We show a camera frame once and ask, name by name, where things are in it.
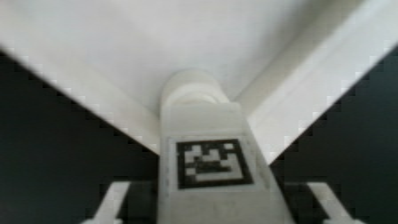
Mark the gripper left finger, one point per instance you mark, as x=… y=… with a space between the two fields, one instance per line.
x=127 y=206

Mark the white table leg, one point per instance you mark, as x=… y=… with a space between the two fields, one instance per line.
x=217 y=187

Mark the white square table top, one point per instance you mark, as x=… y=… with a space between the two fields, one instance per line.
x=287 y=49

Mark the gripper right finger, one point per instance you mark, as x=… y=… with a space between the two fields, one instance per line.
x=312 y=204

